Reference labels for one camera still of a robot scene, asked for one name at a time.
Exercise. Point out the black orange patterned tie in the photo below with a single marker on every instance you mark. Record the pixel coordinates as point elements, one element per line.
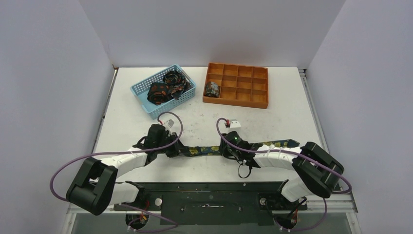
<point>159,93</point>

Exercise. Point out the blue yellow floral tie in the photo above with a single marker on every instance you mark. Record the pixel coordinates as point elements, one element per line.
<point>215,150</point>

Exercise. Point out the blue plastic basket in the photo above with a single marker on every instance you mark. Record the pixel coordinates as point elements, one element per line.
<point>140,90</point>

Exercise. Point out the dark patterned tie in basket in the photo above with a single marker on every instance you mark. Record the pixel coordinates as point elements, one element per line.
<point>177,83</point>

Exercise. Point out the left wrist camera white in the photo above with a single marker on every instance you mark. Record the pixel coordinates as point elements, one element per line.
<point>168,124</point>

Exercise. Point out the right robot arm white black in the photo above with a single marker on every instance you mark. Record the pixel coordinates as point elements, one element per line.
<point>318,172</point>

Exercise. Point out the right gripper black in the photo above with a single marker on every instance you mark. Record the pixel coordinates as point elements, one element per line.
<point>226,150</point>

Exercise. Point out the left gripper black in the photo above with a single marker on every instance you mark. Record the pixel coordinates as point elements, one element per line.
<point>174,152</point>

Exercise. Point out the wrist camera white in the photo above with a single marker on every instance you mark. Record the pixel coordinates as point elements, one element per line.
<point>232,124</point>
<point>168,124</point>

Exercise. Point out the rolled dark patterned tie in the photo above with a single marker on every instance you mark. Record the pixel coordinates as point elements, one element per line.
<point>212,90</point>

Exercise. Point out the orange wooden compartment tray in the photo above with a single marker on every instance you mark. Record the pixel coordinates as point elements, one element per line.
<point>240,85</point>

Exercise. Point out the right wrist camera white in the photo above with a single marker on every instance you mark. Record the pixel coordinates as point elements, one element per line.
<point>232,124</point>

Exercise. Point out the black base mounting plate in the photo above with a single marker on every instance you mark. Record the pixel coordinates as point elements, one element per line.
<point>187,203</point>

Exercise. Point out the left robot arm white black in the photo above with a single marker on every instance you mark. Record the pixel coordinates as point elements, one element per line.
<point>113,174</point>

